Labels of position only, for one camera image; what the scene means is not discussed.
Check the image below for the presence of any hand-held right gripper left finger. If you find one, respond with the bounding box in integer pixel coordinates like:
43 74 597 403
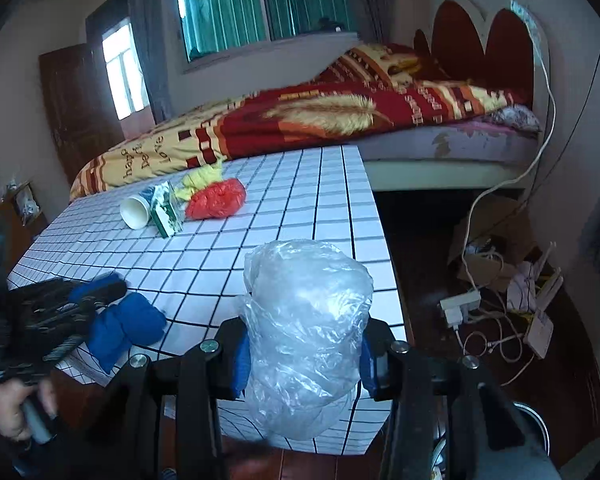
115 316 253 480

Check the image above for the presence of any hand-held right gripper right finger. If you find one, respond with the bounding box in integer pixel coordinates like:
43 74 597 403
359 317 561 480

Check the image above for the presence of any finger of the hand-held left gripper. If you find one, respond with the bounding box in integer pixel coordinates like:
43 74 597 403
7 274 128 318
0 305 98 376

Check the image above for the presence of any clear plastic bag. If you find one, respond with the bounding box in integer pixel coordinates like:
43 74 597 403
237 240 376 441

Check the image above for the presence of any black trash bin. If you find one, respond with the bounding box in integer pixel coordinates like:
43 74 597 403
430 399 552 480

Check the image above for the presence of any person's left hand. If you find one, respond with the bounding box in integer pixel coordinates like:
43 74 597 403
0 375 58 443

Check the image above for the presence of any wooden side cabinet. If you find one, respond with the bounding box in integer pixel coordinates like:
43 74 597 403
0 195 48 271

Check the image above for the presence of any white paper cup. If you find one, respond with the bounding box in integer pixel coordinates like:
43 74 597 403
120 195 153 229

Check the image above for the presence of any green packet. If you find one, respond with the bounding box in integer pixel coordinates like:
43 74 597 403
150 181 187 238

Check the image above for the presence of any white power strip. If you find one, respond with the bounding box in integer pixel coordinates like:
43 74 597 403
439 287 482 330

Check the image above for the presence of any red plastic bag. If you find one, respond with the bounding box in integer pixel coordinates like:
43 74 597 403
185 177 247 221

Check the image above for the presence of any table with checked cloth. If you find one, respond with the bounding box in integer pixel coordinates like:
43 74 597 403
7 144 408 456

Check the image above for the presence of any white router with antennas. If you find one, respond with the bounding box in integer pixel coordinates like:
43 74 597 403
522 242 566 360

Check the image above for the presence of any white modem box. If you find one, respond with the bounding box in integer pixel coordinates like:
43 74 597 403
505 260 538 311

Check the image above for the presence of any dark wooden door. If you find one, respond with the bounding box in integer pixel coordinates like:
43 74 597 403
39 42 126 171

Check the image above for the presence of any cardboard box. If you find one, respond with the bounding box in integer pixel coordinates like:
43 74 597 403
447 195 538 293

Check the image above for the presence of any white bed with red headboard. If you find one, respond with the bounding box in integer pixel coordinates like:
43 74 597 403
360 0 551 191

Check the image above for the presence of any small bright window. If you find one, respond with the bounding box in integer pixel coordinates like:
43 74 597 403
100 17 151 121

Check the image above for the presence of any grey curtain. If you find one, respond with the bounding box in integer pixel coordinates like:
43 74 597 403
127 0 178 123
347 0 396 43

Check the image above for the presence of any purple mattress sheet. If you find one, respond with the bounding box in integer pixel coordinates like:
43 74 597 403
360 115 541 163

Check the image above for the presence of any bed with red blanket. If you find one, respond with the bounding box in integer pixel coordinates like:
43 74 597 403
70 44 533 200

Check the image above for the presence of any floral pillow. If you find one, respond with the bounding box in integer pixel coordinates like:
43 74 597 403
485 105 543 133

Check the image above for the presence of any large window with green curtain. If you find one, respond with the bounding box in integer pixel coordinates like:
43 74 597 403
167 0 363 76

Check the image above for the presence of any white cable tangle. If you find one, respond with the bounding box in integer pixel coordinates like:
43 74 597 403
452 305 536 363

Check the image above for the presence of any white charging cable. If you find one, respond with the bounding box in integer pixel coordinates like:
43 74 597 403
460 7 557 293

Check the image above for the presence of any thin black wall cable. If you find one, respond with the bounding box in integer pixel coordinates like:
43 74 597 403
527 40 600 196

